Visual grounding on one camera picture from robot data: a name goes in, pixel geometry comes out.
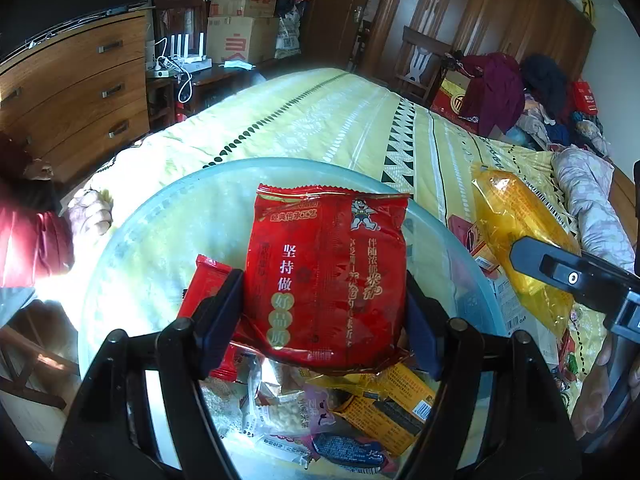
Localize bear rice cracker bag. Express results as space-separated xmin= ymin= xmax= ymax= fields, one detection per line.
xmin=239 ymin=354 xmax=348 ymax=438

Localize large red snack bag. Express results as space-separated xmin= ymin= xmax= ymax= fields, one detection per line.
xmin=232 ymin=184 xmax=409 ymax=375

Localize yellow orange snack bag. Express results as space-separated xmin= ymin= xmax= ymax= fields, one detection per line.
xmin=470 ymin=164 xmax=584 ymax=340

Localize person right hand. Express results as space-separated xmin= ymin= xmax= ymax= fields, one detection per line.
xmin=570 ymin=334 xmax=614 ymax=440

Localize white pink quilt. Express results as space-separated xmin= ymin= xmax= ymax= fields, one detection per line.
xmin=551 ymin=146 xmax=636 ymax=273

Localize white printed box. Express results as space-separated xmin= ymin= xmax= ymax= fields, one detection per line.
xmin=492 ymin=270 xmax=559 ymax=368

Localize orange printed snack bag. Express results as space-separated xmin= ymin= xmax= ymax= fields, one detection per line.
xmin=306 ymin=363 xmax=436 ymax=457

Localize orange red tea box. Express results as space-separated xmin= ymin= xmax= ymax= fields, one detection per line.
xmin=447 ymin=214 xmax=499 ymax=280

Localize clear plastic basin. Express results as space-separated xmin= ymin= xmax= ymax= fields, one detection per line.
xmin=77 ymin=156 xmax=509 ymax=480

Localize person in red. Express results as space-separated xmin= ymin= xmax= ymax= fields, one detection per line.
xmin=1 ymin=134 xmax=113 ymax=324

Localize yellow patterned bedspread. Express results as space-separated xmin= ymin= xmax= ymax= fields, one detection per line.
xmin=64 ymin=66 xmax=609 ymax=401

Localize purple jacket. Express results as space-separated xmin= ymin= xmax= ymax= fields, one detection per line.
xmin=459 ymin=52 xmax=525 ymax=138

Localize wooden chair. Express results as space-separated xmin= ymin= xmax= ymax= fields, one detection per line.
xmin=390 ymin=26 xmax=452 ymax=107

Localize white wifi router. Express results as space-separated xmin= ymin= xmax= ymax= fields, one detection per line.
xmin=156 ymin=32 xmax=213 ymax=74

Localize wooden drawer dresser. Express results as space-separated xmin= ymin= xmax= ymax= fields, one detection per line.
xmin=1 ymin=11 xmax=150 ymax=185

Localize stacked cardboard boxes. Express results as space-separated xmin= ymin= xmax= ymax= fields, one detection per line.
xmin=206 ymin=0 xmax=279 ymax=64

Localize brown wooden wardrobe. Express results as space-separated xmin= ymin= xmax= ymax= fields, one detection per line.
xmin=300 ymin=0 xmax=594 ymax=89

